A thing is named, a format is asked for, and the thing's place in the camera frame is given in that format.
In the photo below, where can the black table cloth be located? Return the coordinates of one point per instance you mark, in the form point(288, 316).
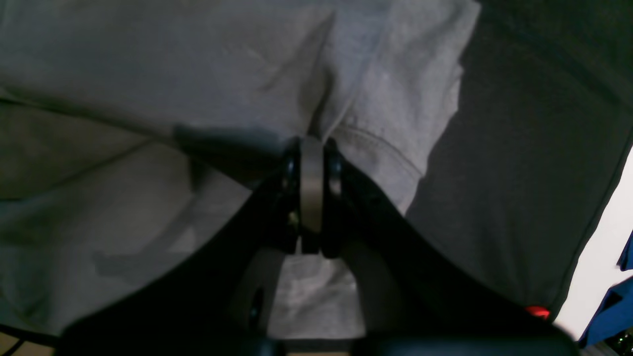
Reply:
point(518, 181)

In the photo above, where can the blue stand base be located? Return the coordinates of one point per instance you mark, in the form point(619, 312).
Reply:
point(614, 315)

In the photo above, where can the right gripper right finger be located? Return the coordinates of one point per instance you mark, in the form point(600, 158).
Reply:
point(413, 300)

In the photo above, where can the grey T-shirt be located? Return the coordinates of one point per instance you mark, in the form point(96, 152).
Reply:
point(131, 130)

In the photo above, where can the red black clamp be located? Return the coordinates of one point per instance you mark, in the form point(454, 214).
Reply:
point(538, 311)

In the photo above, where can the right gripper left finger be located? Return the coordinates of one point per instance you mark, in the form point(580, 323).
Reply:
point(215, 303)

